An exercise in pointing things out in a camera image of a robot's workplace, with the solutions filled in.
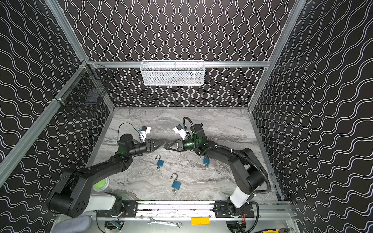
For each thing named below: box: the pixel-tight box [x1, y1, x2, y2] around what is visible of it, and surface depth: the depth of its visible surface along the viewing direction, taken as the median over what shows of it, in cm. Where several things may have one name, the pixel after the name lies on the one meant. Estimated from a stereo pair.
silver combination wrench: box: [147, 216, 183, 229], surface depth 72 cm
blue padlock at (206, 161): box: [203, 158, 210, 165], surface depth 93 cm
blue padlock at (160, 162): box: [154, 154, 165, 167], surface depth 92 cm
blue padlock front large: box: [170, 172, 182, 190], surface depth 85 cm
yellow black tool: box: [258, 227, 294, 233], surface depth 70 cm
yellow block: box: [190, 216, 211, 226], surface depth 73 cm
